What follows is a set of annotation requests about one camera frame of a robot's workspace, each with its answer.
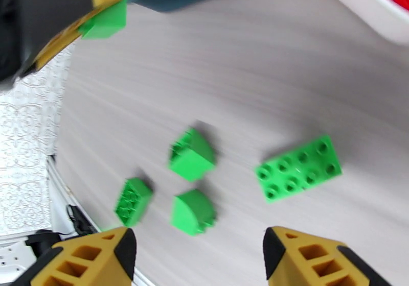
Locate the green curved lego brick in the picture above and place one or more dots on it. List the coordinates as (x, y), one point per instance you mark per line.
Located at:
(191, 157)
(191, 213)

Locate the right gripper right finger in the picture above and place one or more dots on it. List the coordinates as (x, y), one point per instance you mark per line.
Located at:
(313, 262)

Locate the white plastic container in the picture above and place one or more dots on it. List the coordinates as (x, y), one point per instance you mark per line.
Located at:
(367, 10)

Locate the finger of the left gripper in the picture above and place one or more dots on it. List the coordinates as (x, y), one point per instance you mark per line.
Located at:
(54, 13)

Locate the green flat lego plate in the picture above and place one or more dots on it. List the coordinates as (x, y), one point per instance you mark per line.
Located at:
(298, 168)

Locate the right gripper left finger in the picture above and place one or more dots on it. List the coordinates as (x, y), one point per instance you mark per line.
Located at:
(89, 262)

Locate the aluminium table rail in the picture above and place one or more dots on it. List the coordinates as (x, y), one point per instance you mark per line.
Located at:
(64, 199)

